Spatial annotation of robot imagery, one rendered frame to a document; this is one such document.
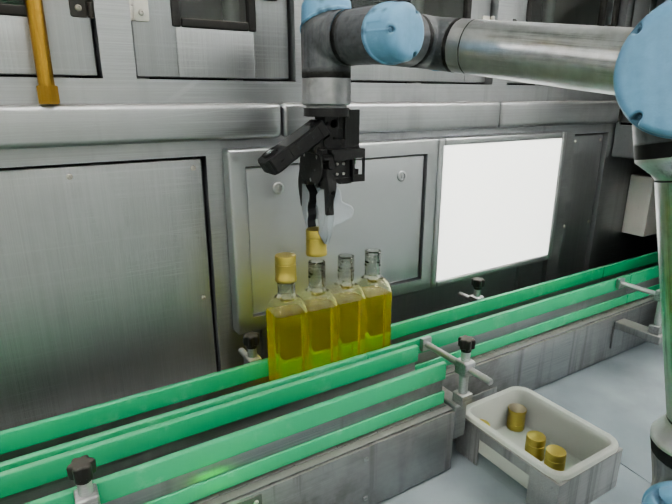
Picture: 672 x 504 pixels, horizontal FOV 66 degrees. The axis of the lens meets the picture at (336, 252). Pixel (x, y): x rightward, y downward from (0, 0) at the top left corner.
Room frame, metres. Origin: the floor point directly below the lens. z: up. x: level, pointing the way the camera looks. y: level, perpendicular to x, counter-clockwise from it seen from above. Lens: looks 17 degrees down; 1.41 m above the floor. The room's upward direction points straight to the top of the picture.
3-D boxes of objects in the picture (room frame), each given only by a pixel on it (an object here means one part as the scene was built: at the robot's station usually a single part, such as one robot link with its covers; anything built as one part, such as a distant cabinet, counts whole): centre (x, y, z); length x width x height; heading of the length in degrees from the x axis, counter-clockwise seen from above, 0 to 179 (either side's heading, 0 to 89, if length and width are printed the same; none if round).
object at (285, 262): (0.79, 0.08, 1.14); 0.04 x 0.04 x 0.04
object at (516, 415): (0.89, -0.36, 0.79); 0.04 x 0.04 x 0.04
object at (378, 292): (0.88, -0.07, 0.99); 0.06 x 0.06 x 0.21; 32
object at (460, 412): (0.83, -0.20, 0.85); 0.09 x 0.04 x 0.07; 31
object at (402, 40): (0.77, -0.07, 1.49); 0.11 x 0.11 x 0.08; 45
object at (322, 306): (0.82, 0.03, 0.99); 0.06 x 0.06 x 0.21; 31
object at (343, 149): (0.83, 0.01, 1.33); 0.09 x 0.08 x 0.12; 122
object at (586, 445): (0.80, -0.36, 0.80); 0.22 x 0.17 x 0.09; 31
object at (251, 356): (0.83, 0.16, 0.94); 0.07 x 0.04 x 0.13; 31
